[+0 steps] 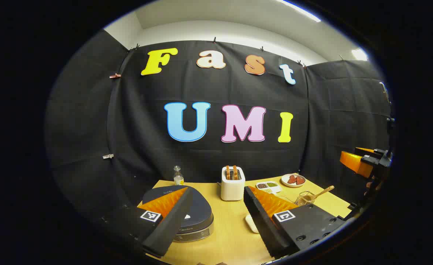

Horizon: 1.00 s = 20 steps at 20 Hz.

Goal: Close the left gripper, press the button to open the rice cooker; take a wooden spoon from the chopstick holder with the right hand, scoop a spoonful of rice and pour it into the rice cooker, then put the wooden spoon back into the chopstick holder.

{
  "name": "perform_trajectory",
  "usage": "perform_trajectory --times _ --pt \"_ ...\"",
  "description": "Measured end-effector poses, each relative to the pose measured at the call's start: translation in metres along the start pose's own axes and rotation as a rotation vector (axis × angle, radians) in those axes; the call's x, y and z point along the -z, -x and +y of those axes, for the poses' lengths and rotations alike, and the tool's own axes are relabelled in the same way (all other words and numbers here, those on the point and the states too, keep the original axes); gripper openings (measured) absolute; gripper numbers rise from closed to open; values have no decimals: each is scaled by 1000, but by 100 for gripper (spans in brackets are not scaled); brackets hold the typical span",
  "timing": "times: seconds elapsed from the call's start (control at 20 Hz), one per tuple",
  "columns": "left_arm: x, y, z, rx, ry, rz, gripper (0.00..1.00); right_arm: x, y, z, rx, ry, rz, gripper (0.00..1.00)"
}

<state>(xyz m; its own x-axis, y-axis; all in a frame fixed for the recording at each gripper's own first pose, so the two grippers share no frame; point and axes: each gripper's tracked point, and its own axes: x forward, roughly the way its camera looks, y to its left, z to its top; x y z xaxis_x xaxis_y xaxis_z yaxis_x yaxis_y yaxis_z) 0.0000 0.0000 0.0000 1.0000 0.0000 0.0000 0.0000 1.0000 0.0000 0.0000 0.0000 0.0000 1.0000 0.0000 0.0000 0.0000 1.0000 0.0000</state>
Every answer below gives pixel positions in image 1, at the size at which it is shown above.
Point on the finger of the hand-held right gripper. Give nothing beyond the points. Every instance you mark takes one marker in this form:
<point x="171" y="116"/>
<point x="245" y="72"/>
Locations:
<point x="364" y="150"/>
<point x="354" y="162"/>

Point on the small glass bottle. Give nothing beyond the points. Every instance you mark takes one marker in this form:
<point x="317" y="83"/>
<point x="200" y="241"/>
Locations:
<point x="178" y="178"/>

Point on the clear tray of rice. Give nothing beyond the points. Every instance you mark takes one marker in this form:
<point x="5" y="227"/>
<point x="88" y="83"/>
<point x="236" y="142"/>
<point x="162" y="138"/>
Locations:
<point x="252" y="223"/>

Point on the dark grey rice cooker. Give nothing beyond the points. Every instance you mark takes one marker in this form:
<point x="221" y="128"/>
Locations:
<point x="198" y="213"/>

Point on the round white plate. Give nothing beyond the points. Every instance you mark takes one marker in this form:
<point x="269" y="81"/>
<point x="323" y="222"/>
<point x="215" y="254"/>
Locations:
<point x="293" y="184"/>

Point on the white divided bean dish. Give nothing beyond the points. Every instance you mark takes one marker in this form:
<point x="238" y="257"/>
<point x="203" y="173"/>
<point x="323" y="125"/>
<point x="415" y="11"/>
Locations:
<point x="268" y="187"/>

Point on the toast slice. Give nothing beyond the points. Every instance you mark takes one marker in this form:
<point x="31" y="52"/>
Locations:
<point x="235" y="172"/>
<point x="228" y="172"/>

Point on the wooden spoon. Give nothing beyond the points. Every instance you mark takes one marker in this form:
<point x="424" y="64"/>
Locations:
<point x="323" y="191"/>

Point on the red meat piece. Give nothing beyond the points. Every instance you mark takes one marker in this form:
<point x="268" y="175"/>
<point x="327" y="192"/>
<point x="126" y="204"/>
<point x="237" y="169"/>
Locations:
<point x="292" y="179"/>
<point x="300" y="180"/>

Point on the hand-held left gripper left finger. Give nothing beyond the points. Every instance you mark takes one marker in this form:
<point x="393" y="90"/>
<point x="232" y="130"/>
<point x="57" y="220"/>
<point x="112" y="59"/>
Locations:
<point x="172" y="224"/>

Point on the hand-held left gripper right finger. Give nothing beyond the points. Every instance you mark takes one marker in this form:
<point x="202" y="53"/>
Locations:
<point x="260" y="221"/>

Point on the white toaster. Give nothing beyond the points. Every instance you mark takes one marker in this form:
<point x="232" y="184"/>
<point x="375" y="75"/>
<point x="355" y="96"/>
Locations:
<point x="232" y="187"/>

